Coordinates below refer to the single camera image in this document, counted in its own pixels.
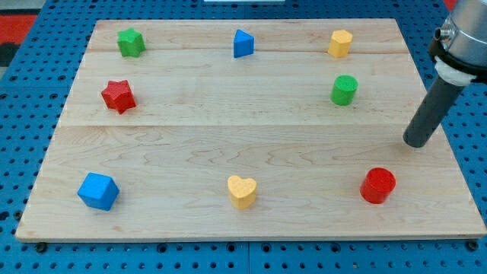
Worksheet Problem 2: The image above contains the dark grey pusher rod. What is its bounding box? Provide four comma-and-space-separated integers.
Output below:
403, 76, 464, 148

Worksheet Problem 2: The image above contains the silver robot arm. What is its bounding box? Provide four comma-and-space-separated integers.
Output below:
403, 0, 486, 148

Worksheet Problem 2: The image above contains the wooden board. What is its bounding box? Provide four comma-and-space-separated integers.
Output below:
15, 19, 486, 243

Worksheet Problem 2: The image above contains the green cylinder block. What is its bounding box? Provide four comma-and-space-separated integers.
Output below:
330, 75, 358, 106

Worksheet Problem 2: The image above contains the red cylinder block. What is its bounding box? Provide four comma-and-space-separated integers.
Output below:
360, 167, 396, 204

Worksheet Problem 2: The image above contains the yellow hexagon block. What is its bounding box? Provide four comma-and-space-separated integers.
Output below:
328, 30, 353, 58

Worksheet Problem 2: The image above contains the blue triangle block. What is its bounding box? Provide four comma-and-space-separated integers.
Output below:
233, 29, 255, 58

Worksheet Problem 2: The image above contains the yellow heart block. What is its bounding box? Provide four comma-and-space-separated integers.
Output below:
228, 175, 257, 209

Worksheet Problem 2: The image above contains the green star block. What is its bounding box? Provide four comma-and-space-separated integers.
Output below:
117, 27, 145, 57

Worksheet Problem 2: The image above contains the red star block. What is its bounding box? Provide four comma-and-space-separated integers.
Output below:
101, 80, 136, 114

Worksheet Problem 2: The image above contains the blue cube block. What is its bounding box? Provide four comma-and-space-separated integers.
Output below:
77, 172, 119, 211

